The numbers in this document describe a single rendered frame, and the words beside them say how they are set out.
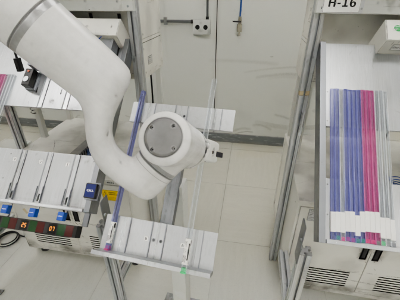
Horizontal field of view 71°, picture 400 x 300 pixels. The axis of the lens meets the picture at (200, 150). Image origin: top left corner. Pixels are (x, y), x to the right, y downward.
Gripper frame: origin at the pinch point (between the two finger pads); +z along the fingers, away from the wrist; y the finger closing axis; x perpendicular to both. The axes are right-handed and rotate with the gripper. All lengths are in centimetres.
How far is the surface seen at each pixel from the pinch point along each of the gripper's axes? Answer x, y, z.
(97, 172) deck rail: 9.9, 40.9, 19.8
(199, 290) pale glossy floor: 68, 8, 80
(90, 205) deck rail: 21.2, 40.1, 17.5
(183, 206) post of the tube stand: 17.0, 8.4, 20.8
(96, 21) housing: -49, 55, 26
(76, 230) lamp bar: 31, 44, 17
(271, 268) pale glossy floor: 55, -29, 99
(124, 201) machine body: 24, 46, 55
